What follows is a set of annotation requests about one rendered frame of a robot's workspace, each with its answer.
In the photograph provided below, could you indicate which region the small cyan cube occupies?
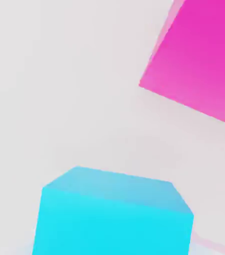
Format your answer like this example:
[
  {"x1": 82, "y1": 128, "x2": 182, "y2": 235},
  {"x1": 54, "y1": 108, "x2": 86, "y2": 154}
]
[{"x1": 31, "y1": 165, "x2": 195, "y2": 255}]

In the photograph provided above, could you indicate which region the large magenta box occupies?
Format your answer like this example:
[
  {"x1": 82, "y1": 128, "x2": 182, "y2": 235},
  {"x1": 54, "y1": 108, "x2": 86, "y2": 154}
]
[{"x1": 138, "y1": 0, "x2": 225, "y2": 128}]

